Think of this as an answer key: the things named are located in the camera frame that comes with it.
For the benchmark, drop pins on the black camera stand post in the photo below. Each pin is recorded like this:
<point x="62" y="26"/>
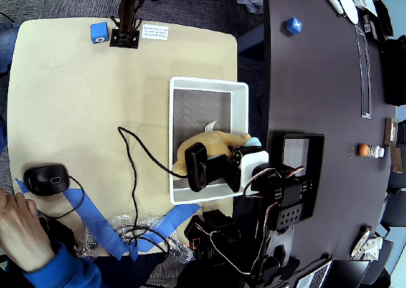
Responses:
<point x="127" y="15"/>

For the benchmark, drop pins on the small blue tape piece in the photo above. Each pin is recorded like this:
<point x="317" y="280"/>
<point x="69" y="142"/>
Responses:
<point x="22" y="186"/>

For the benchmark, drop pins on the orange mandarin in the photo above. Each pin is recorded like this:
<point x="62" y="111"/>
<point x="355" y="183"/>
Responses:
<point x="363" y="149"/>

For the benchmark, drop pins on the blue jeans leg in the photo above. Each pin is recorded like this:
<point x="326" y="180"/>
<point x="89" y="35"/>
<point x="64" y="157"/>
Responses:
<point x="4" y="40"/>

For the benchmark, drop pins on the tan rubber band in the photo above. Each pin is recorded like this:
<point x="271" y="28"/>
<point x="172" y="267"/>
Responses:
<point x="348" y="151"/>

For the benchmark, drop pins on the black plastic tray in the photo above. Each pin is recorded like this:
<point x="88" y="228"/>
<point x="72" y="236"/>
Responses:
<point x="274" y="145"/>

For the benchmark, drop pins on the black folder clutter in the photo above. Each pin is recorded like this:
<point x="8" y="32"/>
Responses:
<point x="383" y="21"/>

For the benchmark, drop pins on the black leader arm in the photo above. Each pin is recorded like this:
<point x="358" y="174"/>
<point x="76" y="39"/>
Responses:
<point x="60" y="234"/>

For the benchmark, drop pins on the laptop computer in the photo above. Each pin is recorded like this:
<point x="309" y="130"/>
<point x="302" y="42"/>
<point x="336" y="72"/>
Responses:
<point x="349" y="272"/>

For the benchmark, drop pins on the white plastic tray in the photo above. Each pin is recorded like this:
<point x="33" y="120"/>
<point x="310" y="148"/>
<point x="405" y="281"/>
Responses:
<point x="238" y="110"/>

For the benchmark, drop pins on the black computer mouse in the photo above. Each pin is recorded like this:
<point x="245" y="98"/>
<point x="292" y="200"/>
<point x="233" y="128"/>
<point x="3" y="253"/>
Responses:
<point x="44" y="178"/>

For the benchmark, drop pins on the crumpled white paper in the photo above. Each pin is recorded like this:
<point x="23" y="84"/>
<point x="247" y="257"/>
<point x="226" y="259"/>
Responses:
<point x="374" y="248"/>

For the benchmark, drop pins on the blue cube with X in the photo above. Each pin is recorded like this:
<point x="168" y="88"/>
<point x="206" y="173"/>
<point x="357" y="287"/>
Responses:
<point x="293" y="26"/>

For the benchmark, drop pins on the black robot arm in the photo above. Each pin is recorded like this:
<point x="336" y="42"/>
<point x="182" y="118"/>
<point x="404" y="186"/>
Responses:
<point x="288" y="199"/>

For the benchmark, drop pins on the grey cloth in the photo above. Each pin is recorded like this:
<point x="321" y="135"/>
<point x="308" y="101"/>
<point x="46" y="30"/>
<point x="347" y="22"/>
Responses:
<point x="252" y="4"/>

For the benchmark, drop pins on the flat brown cardboard piece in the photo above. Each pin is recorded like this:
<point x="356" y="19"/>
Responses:
<point x="396" y="159"/>

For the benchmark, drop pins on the white round disc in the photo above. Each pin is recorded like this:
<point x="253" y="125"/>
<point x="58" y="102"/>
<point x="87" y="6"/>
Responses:
<point x="347" y="4"/>

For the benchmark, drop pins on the long blue tape strip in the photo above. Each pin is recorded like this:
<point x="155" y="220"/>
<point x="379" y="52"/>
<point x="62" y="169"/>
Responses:
<point x="95" y="224"/>

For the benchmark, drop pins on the clear plastic wrap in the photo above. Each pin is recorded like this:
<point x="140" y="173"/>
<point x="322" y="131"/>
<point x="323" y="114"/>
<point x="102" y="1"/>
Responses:
<point x="120" y="219"/>

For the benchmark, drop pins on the brown bottle cap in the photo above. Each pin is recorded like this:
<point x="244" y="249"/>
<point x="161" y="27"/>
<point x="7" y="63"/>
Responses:
<point x="368" y="229"/>

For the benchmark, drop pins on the white pill bottle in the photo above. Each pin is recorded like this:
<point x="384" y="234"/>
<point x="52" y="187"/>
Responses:
<point x="375" y="151"/>

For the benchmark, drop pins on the person's right hand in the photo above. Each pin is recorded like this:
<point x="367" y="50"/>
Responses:
<point x="22" y="234"/>

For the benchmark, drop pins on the open brown cardboard box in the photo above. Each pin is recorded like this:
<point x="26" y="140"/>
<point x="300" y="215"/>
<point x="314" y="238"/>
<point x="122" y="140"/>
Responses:
<point x="388" y="132"/>

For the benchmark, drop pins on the black bag blue trim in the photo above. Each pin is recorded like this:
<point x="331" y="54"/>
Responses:
<point x="395" y="72"/>

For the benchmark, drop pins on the white printed label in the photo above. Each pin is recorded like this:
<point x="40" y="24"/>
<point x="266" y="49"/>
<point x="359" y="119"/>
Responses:
<point x="154" y="32"/>

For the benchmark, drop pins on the black webcam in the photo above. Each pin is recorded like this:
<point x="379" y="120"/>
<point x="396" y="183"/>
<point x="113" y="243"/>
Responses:
<point x="195" y="164"/>

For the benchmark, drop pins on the blue cube with O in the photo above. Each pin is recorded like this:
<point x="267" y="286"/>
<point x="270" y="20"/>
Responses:
<point x="99" y="32"/>

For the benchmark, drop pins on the blue sleeved right forearm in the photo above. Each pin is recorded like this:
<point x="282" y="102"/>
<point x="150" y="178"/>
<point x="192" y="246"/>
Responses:
<point x="63" y="269"/>

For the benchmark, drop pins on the tan plush toy blue ears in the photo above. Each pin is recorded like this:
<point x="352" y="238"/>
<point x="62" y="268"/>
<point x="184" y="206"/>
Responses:
<point x="215" y="142"/>

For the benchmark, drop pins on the grey wavy mat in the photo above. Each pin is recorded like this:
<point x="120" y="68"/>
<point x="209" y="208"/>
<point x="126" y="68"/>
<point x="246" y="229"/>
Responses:
<point x="196" y="110"/>
<point x="295" y="151"/>

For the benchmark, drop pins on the grey office chair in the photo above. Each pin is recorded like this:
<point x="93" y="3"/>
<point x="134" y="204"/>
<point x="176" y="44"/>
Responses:
<point x="396" y="181"/>
<point x="385" y="259"/>
<point x="395" y="210"/>

